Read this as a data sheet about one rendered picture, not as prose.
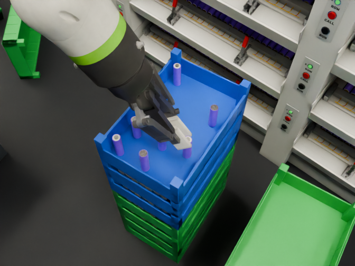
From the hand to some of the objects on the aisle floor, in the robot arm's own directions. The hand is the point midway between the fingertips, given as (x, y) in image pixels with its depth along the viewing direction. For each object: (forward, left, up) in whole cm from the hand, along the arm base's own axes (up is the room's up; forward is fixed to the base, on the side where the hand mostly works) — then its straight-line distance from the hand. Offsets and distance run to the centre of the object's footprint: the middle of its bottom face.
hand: (177, 132), depth 73 cm
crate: (+54, +86, -57) cm, 116 cm away
